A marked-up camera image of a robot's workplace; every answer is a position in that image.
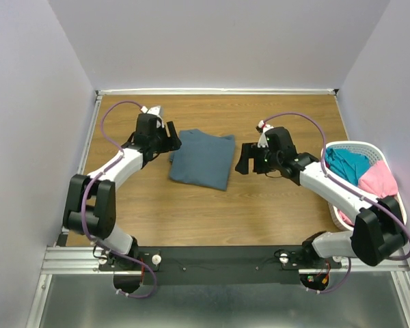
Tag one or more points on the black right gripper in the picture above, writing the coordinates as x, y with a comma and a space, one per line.
251, 150

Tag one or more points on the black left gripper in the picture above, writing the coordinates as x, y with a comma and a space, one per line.
173, 143

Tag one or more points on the grey-blue t-shirt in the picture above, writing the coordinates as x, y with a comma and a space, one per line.
203, 160

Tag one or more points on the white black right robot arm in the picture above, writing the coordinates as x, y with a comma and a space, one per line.
378, 228

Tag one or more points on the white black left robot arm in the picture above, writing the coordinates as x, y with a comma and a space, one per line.
90, 207

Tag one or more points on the teal t-shirt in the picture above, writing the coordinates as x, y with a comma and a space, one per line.
348, 165

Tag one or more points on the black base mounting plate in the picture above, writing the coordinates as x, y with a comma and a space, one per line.
217, 265

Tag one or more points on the pink t-shirt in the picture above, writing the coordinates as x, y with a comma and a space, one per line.
379, 181

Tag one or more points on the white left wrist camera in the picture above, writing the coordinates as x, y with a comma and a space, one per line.
156, 111

